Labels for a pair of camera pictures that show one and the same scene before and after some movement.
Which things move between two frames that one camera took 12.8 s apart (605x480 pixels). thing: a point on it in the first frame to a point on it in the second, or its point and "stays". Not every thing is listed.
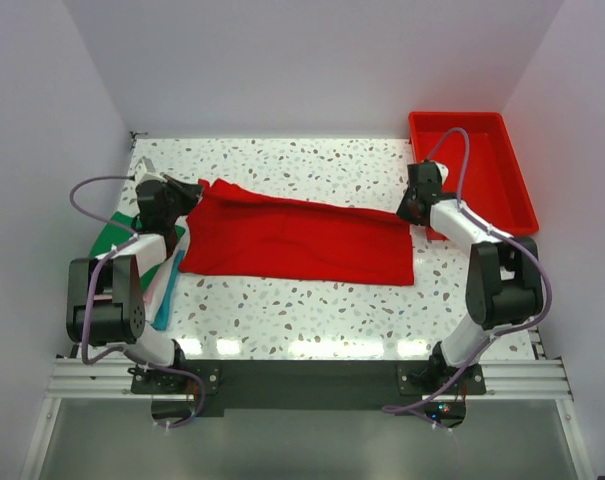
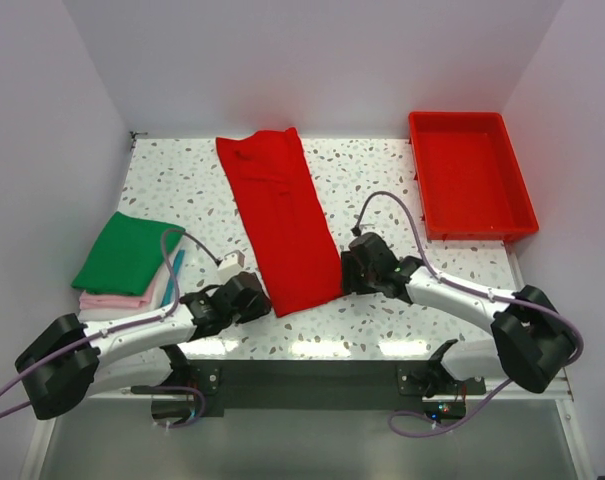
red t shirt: x=229 y=231 to x=272 y=175
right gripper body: x=405 y=208 to x=355 y=279
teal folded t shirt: x=160 y=321 stays
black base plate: x=303 y=387 stays
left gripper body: x=180 y=201 to x=256 y=308
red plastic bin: x=494 y=189 stays
